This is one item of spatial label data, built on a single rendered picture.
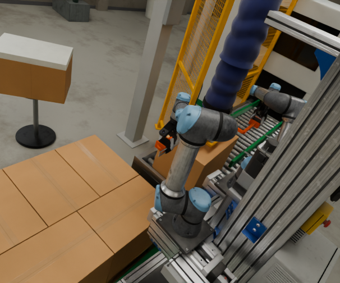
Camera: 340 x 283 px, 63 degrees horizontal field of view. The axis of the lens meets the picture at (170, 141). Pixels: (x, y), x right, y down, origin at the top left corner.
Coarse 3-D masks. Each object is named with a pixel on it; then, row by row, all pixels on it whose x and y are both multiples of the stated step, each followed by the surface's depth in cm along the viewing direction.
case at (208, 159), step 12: (216, 144) 219; (228, 144) 224; (156, 156) 221; (168, 156) 213; (204, 156) 203; (216, 156) 208; (156, 168) 226; (168, 168) 218; (192, 168) 202; (204, 168) 200; (216, 168) 238; (192, 180) 206
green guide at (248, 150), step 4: (280, 124) 350; (272, 128) 336; (276, 128) 340; (268, 132) 325; (272, 132) 334; (264, 136) 314; (268, 136) 315; (256, 140) 302; (260, 140) 305; (252, 144) 294; (256, 144) 301; (248, 148) 285; (252, 148) 296; (244, 152) 277; (248, 152) 290; (236, 156) 269; (240, 156) 270; (244, 156) 286; (232, 160) 262; (236, 160) 265; (232, 164) 263
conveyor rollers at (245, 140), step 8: (248, 112) 374; (240, 120) 348; (248, 120) 358; (272, 120) 375; (240, 128) 338; (264, 128) 349; (280, 128) 363; (240, 136) 321; (248, 136) 325; (256, 136) 329; (272, 136) 344; (240, 144) 305; (248, 144) 309; (232, 152) 292; (240, 152) 296; (152, 160) 244; (240, 160) 281; (224, 168) 263; (232, 168) 267
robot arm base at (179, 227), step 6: (174, 216) 139; (180, 216) 133; (174, 222) 135; (180, 222) 132; (186, 222) 130; (174, 228) 135; (180, 228) 132; (186, 228) 131; (192, 228) 131; (198, 228) 133; (180, 234) 133; (186, 234) 132; (192, 234) 133; (198, 234) 137
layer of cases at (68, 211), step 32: (32, 160) 208; (64, 160) 216; (96, 160) 226; (0, 192) 180; (32, 192) 187; (64, 192) 194; (96, 192) 202; (128, 192) 210; (0, 224) 164; (32, 224) 169; (64, 224) 175; (96, 224) 181; (128, 224) 188; (0, 256) 151; (32, 256) 155; (64, 256) 160; (96, 256) 165; (128, 256) 197
